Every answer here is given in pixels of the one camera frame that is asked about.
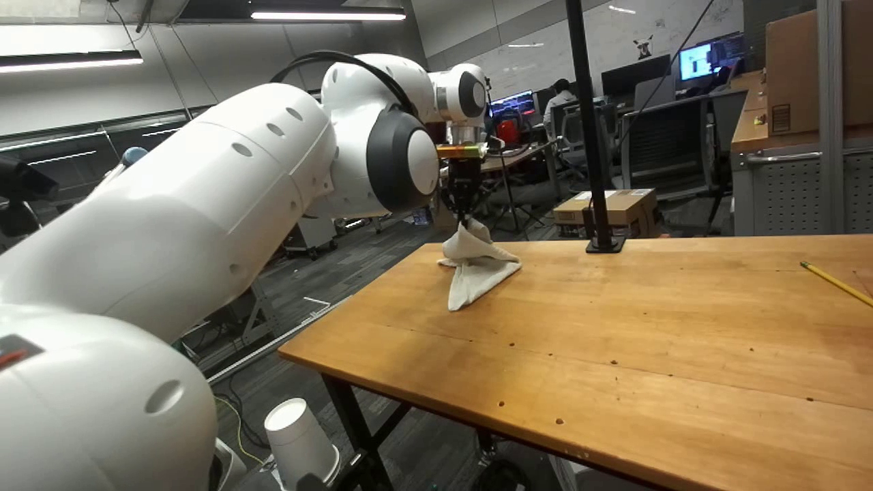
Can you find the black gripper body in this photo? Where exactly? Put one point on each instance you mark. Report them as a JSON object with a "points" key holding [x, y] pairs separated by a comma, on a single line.
{"points": [[464, 180]]}

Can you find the white cloth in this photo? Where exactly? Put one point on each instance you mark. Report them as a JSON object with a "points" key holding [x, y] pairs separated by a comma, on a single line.
{"points": [[477, 267]]}

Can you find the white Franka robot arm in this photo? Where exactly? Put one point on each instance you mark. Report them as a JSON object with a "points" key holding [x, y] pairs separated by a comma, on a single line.
{"points": [[181, 226]]}

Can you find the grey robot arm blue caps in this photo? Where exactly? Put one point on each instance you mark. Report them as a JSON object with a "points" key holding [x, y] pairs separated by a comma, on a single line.
{"points": [[131, 154]]}

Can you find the long wooden desk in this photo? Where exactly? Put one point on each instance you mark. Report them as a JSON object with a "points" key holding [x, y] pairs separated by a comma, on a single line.
{"points": [[514, 165]]}

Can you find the person in red shirt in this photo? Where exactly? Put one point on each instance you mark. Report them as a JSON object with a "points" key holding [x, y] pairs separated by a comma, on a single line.
{"points": [[507, 126]]}

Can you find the short ceiling light strip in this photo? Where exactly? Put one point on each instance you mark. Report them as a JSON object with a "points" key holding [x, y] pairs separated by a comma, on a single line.
{"points": [[327, 13]]}

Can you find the lit computer monitor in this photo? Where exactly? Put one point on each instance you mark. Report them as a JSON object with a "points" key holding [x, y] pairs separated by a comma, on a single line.
{"points": [[698, 61]]}

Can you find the white cylinder cup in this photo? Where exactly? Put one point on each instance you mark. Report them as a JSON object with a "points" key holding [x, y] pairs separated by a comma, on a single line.
{"points": [[300, 446]]}

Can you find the drawer cabinet with wooden top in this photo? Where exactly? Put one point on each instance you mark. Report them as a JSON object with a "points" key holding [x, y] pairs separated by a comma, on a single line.
{"points": [[780, 190]]}

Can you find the large cardboard box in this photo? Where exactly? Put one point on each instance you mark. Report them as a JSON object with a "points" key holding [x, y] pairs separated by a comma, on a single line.
{"points": [[792, 70]]}

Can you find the yellow pencil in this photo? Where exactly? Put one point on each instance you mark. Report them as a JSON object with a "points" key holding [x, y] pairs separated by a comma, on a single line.
{"points": [[836, 283]]}

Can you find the long ceiling light strip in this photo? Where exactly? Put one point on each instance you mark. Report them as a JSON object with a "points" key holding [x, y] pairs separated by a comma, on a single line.
{"points": [[69, 61]]}

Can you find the black camera stand pole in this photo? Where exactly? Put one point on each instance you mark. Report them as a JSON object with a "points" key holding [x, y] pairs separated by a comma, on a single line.
{"points": [[588, 118]]}

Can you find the black table leg frame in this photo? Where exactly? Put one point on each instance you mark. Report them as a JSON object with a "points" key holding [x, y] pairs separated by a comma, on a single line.
{"points": [[355, 424]]}

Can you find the grey floor rail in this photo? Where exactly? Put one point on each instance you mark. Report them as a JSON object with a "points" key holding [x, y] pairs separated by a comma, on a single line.
{"points": [[262, 350]]}

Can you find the grey metal post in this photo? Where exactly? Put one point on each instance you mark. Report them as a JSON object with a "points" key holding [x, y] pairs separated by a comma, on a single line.
{"points": [[831, 118]]}

